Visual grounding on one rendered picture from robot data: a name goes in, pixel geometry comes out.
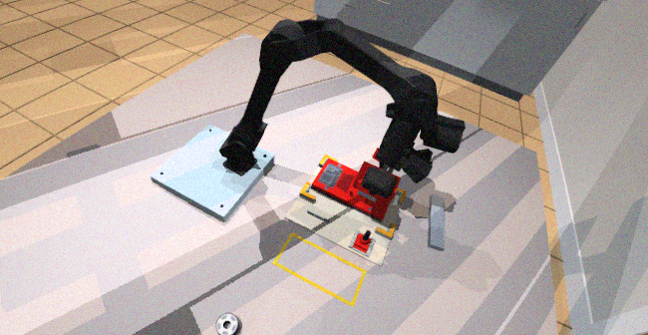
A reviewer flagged small black toy tyre with white hub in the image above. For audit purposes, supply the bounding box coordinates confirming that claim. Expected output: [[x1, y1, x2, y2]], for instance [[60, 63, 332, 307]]
[[215, 312, 239, 335]]

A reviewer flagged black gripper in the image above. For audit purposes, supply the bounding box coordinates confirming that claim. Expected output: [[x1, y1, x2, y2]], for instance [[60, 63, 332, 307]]
[[361, 132, 412, 198]]

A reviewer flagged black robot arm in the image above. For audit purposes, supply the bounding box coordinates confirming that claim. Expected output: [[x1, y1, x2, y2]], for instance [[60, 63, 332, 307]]
[[219, 18, 466, 183]]

